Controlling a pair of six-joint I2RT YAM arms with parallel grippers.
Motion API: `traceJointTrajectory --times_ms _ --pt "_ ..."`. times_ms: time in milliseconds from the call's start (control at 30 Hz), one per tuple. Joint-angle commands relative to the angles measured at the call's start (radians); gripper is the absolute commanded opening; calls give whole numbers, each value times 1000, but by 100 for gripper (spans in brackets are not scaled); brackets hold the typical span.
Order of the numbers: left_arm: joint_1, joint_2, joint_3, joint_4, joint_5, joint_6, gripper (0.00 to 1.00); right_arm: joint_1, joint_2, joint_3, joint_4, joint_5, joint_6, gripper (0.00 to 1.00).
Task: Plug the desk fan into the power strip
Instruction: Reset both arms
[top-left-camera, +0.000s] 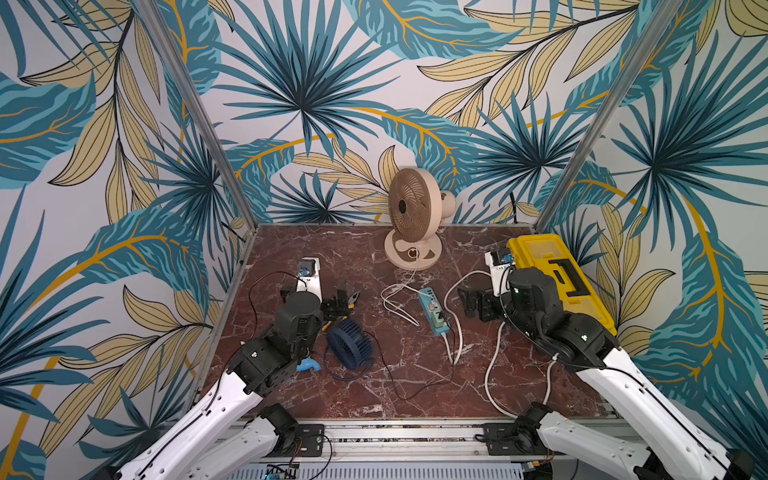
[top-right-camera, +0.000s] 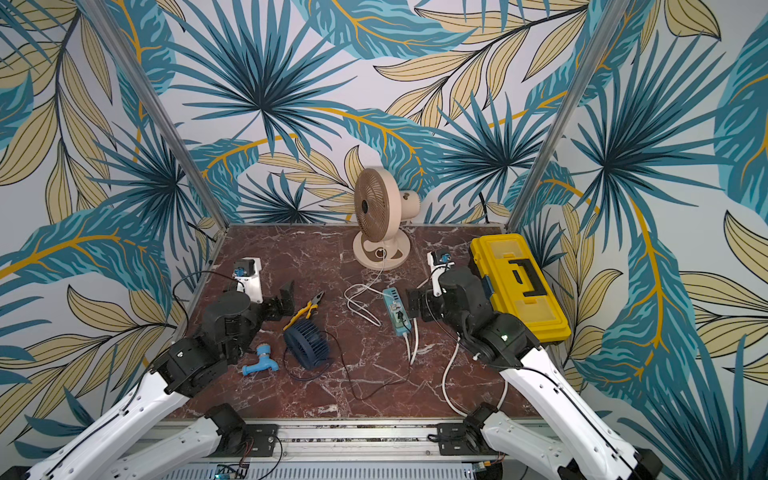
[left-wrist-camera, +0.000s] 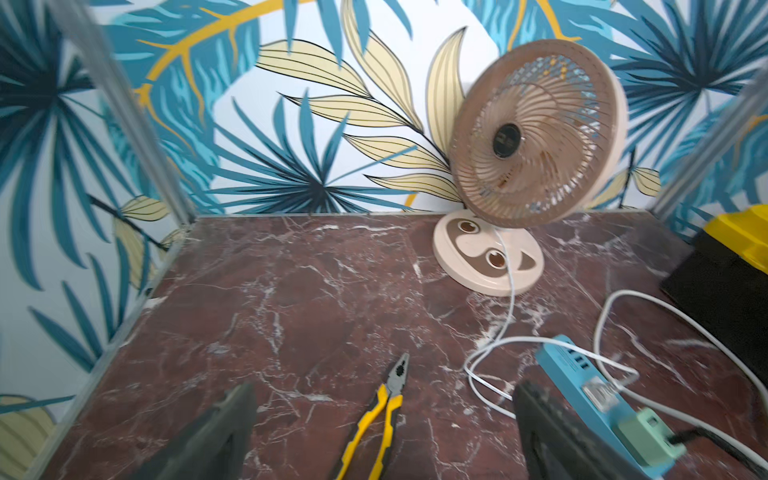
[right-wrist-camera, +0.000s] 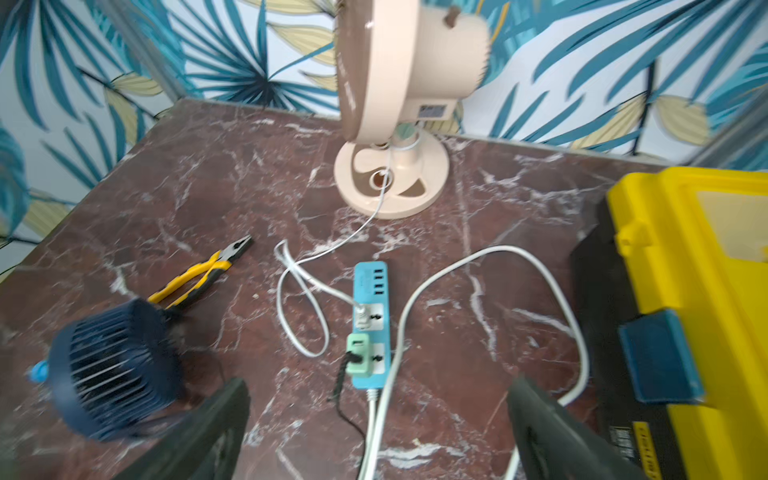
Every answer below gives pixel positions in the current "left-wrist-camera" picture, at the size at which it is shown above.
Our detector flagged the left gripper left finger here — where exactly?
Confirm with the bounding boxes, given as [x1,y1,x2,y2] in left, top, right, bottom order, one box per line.
[131,382,258,479]

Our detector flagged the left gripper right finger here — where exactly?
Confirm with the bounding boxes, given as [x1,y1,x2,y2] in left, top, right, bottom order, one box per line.
[513,381,646,480]

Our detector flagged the teal power strip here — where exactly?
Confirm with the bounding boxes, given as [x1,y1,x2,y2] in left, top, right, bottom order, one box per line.
[535,335,676,479]

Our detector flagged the green power adapter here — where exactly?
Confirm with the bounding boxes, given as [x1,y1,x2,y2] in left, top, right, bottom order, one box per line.
[613,408,687,467]

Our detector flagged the white fan power cable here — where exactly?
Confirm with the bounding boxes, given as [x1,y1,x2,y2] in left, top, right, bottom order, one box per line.
[463,230,640,420]

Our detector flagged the beige desk fan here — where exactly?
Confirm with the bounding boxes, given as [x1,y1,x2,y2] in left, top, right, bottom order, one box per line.
[433,39,629,297]

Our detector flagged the yellow black pliers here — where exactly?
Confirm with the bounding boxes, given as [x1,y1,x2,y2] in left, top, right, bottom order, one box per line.
[328,352,412,480]

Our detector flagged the yellow black toolbox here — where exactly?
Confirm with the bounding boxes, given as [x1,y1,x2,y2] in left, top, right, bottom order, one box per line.
[660,204,768,382]

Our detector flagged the white power strip cable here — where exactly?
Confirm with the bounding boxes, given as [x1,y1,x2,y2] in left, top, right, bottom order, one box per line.
[592,289,768,457]

